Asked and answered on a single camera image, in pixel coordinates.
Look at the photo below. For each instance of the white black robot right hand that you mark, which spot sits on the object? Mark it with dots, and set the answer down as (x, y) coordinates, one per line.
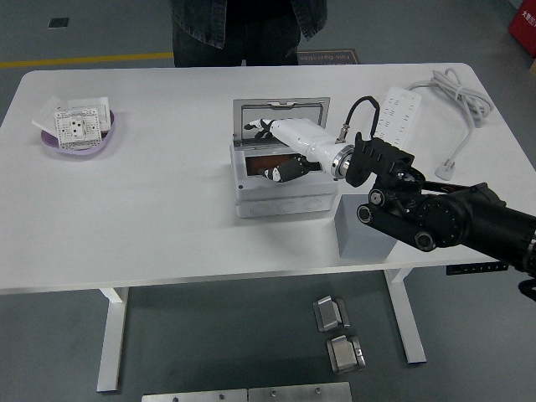
(301, 134)

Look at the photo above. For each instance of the grey enclosure box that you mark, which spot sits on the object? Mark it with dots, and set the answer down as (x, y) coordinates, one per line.
(285, 197)

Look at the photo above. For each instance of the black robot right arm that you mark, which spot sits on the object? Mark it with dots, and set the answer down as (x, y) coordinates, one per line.
(460, 218)

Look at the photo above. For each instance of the grey cube with round hole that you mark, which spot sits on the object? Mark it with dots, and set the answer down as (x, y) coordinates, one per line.
(356, 238)

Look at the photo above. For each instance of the red box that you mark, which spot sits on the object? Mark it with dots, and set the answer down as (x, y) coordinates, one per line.
(525, 29)

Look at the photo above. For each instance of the dark floor sign, orange text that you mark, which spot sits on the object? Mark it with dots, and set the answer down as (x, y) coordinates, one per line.
(331, 58)

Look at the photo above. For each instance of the white power strip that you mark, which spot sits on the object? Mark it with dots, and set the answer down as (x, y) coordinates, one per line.
(398, 117)

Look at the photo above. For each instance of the person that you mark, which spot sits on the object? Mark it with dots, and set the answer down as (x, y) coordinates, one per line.
(251, 25)

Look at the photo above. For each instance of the small metal block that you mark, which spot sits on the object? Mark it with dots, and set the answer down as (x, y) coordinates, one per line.
(345, 355)
(331, 314)

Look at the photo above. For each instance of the black table control panel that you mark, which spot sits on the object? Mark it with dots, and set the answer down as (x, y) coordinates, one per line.
(473, 268)

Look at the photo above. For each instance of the white socket module with holes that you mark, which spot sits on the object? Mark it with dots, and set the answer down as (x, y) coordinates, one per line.
(77, 125)

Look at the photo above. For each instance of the purple bowl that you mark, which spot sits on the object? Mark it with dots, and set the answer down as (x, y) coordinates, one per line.
(75, 153)

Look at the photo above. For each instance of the white table leg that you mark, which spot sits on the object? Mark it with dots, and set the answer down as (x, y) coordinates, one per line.
(413, 335)
(113, 335)

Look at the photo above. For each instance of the brown cardboard piece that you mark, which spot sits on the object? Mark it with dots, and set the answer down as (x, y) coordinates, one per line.
(533, 67)

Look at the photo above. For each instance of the metal plate with holes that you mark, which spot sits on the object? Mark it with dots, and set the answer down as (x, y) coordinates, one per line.
(192, 396)
(299, 393)

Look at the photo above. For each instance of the dark square floor hatch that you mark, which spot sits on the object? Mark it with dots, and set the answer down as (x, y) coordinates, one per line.
(58, 23)

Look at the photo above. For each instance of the white flat switch plate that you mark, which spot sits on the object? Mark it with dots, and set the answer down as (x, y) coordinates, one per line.
(102, 104)
(42, 121)

